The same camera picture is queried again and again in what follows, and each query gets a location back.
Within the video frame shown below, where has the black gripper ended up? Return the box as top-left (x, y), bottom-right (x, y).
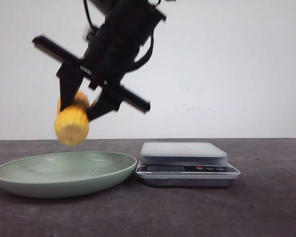
top-left (32, 24), bottom-right (151, 121)

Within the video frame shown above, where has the yellow corn cob piece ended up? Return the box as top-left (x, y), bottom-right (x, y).
top-left (54, 91), bottom-right (89, 146)

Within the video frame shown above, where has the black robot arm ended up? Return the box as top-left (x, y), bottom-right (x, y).
top-left (33, 0), bottom-right (166, 120)

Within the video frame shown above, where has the pale green plate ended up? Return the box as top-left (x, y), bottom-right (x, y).
top-left (0, 152), bottom-right (138, 199)

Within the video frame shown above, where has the silver digital kitchen scale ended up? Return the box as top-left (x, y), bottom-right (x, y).
top-left (136, 142), bottom-right (241, 188)

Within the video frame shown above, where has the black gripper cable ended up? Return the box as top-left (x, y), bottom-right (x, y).
top-left (124, 34), bottom-right (155, 75)

